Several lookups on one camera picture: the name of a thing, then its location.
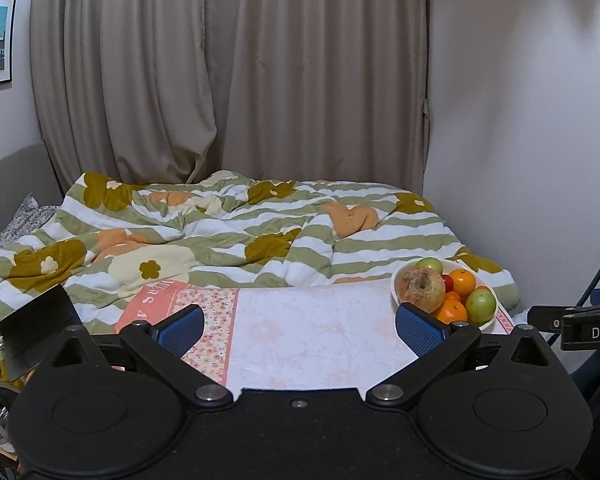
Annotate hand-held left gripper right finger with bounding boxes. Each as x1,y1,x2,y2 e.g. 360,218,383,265
365,302,561,407

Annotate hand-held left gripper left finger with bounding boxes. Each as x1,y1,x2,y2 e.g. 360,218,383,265
40,304,233,407

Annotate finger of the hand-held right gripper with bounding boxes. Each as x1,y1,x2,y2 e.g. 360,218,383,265
526,306,566,333

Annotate orange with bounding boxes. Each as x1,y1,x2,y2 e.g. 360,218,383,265
432,299,468,325
450,268,477,297

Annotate brownish blemished apple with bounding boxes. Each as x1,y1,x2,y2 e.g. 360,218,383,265
396,267,447,313

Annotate cream bowl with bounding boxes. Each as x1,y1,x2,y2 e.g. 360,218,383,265
390,258,501,333

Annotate pink floral printed cloth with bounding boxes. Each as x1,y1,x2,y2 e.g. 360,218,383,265
114,280,513,393

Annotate green striped floral blanket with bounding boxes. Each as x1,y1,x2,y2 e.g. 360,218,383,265
0,170,521,391

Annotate black laptop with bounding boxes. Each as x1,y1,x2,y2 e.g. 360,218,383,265
0,284,83,381

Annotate grey patterned pillow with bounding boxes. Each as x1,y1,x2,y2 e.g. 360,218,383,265
0,194,61,250

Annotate grey headboard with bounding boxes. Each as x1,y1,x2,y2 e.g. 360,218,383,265
0,141,66,248

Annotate beige curtain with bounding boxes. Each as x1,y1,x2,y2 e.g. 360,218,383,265
202,0,429,193
30,0,218,186

